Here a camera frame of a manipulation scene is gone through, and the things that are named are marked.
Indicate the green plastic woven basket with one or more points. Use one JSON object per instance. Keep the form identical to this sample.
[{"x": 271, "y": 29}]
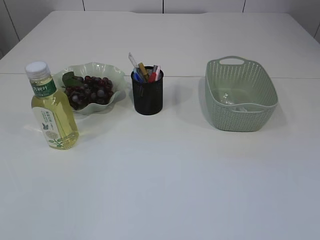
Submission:
[{"x": 250, "y": 84}]

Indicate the purple artificial grape bunch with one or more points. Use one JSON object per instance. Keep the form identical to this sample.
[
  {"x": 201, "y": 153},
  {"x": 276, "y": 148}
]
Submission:
[{"x": 82, "y": 91}]

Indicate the clear plastic sheet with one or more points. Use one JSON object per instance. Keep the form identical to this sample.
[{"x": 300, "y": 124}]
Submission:
[{"x": 228, "y": 99}]

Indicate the silver glitter pen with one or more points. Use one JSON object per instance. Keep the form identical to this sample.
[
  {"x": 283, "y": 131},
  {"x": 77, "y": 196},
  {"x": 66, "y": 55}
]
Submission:
[{"x": 155, "y": 68}]

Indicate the blue scissors with cover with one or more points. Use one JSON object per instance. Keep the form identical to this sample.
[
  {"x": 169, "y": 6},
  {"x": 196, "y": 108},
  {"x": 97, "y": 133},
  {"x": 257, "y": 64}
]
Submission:
[{"x": 138, "y": 76}]

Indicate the clear plastic ruler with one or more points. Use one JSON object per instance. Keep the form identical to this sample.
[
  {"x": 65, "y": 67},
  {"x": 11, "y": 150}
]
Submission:
[{"x": 132, "y": 60}]

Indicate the black mesh pen holder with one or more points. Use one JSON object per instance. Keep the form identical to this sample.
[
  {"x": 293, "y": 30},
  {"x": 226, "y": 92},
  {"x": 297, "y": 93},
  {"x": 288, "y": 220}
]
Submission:
[{"x": 147, "y": 97}]

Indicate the green wavy glass plate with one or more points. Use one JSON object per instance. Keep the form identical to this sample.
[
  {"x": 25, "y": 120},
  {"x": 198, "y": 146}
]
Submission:
[{"x": 96, "y": 69}]

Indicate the red glitter pen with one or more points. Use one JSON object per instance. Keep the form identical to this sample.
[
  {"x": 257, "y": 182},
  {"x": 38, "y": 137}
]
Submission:
[{"x": 152, "y": 77}]

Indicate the gold glitter pen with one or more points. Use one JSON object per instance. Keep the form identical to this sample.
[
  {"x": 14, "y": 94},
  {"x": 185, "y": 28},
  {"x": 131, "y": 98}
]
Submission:
[{"x": 144, "y": 72}]

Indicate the pink scissors with cover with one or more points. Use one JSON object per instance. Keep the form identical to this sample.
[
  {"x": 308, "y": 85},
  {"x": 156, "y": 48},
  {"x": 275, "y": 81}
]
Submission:
[{"x": 157, "y": 73}]

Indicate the yellow tea drink bottle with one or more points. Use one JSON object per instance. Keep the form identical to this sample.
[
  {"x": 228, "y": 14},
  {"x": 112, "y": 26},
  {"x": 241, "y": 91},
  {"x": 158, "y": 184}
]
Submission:
[{"x": 51, "y": 108}]

